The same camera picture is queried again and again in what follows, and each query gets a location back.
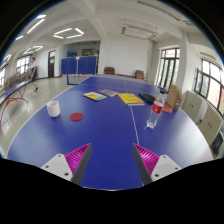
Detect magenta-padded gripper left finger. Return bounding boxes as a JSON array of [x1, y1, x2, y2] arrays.
[[40, 143, 93, 186]]

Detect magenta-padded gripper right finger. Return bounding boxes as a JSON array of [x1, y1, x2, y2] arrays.
[[132, 143, 183, 187]]

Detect clear red-labelled water bottle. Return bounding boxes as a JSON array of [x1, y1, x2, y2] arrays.
[[145, 89, 167, 130]]

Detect flat round red coaster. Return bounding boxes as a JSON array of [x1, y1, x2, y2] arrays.
[[69, 112, 85, 122]]

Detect white cup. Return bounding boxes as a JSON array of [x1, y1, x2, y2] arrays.
[[46, 100, 61, 118]]

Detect black table tennis paddle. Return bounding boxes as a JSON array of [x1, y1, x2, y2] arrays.
[[138, 92, 157, 104]]

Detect thick yellow book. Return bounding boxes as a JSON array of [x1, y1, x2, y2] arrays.
[[117, 92, 146, 107]]

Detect thin yellow and blue book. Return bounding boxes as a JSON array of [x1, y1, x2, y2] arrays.
[[82, 91, 108, 102]]

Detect brown cardboard box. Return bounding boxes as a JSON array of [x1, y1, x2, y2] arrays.
[[166, 83, 183, 111]]

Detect white cabinet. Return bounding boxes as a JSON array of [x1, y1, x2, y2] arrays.
[[181, 89, 203, 123], [198, 105, 224, 146]]

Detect grey notebook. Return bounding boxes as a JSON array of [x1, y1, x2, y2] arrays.
[[97, 88, 119, 98]]

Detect tall black-framed window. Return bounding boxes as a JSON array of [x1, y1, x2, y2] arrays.
[[156, 48, 181, 89]]

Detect red-legged blue tennis table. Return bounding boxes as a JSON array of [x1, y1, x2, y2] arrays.
[[0, 79, 32, 134]]

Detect folded blue tennis tables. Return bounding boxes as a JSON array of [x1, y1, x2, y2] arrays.
[[60, 55, 98, 76]]

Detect wide black-framed window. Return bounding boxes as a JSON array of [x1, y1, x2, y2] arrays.
[[194, 59, 224, 116]]

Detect dark door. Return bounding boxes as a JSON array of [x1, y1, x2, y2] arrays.
[[47, 50, 56, 79]]

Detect distant bright window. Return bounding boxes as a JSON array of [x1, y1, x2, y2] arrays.
[[15, 55, 32, 75]]

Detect ceiling lights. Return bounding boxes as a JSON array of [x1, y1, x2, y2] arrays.
[[3, 0, 194, 63]]

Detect framed wall picture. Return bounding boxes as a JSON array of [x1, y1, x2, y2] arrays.
[[81, 48, 100, 57]]

